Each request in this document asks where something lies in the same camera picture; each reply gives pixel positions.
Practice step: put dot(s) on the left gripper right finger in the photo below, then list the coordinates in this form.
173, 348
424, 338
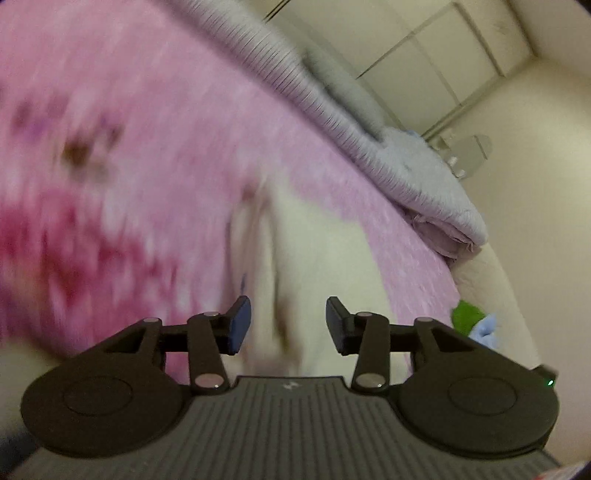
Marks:
373, 338

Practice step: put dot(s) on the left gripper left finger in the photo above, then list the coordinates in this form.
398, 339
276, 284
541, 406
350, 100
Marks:
205, 338

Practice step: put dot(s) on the white knit sweater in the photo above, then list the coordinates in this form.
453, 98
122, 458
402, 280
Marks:
289, 256

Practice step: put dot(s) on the green knit garment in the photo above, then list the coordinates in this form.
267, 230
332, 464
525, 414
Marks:
465, 316

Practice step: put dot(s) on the light blue shirt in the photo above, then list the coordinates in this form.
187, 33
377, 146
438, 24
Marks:
484, 332

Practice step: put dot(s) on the mauve folded blanket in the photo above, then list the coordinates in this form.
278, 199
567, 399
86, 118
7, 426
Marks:
441, 237

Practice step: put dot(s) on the cream padded headboard cushion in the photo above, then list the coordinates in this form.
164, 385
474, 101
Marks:
482, 282

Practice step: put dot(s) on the striped grey folded quilt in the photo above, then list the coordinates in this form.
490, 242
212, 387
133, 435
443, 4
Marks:
403, 166

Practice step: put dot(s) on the oval mirror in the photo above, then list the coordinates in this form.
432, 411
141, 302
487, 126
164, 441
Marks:
469, 154

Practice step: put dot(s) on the pink floral bed blanket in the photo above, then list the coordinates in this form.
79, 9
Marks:
126, 144

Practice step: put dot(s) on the grey textured pillow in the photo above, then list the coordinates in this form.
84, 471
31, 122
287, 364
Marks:
344, 89

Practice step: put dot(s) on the white wardrobe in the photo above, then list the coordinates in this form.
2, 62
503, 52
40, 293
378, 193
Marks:
423, 61

